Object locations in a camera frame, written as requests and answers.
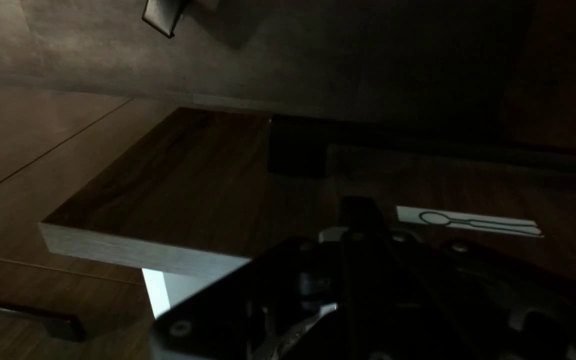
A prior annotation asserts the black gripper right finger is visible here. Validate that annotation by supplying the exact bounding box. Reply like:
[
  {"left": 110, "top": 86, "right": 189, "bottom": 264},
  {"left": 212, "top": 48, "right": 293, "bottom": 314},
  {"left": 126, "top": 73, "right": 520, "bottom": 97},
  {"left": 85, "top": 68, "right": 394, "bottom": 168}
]
[{"left": 365, "top": 196, "right": 576, "bottom": 360}]

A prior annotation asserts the white drawer label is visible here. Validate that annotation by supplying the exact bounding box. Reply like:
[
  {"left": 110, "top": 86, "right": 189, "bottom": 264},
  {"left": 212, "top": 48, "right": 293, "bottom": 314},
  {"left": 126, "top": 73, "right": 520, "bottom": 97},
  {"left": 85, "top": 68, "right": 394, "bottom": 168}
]
[{"left": 394, "top": 203, "right": 544, "bottom": 239}]

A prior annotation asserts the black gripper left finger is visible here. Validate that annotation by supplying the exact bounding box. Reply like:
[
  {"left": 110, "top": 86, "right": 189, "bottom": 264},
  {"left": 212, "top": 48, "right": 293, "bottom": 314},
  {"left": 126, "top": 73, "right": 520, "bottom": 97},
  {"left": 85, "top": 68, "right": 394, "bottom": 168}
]
[{"left": 149, "top": 196, "right": 367, "bottom": 360}]

